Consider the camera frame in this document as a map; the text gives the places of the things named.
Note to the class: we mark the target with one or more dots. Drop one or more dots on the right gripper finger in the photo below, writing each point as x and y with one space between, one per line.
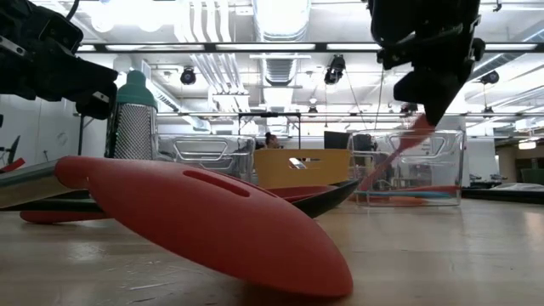
425 91
460 78

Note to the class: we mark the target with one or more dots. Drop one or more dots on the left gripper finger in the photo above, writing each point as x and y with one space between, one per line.
81 81
98 108

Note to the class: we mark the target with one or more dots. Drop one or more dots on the teal silicone spatula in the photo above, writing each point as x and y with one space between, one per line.
408 194

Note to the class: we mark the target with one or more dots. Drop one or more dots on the orange silicone spatula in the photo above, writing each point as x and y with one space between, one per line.
382 201

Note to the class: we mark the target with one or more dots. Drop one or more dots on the dark red silicone spoon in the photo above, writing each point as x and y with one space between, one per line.
306 191

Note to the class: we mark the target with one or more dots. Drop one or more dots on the black ceiling spotlight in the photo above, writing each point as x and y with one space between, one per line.
491 77
336 68
188 76

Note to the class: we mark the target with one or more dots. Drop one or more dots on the clear plastic bin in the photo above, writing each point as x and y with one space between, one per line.
446 170
204 153

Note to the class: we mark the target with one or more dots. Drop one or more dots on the black monitor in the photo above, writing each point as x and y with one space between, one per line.
337 140

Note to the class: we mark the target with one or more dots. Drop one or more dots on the green bin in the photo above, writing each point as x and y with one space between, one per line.
533 176

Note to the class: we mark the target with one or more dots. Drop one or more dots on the person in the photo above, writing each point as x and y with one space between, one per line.
272 141

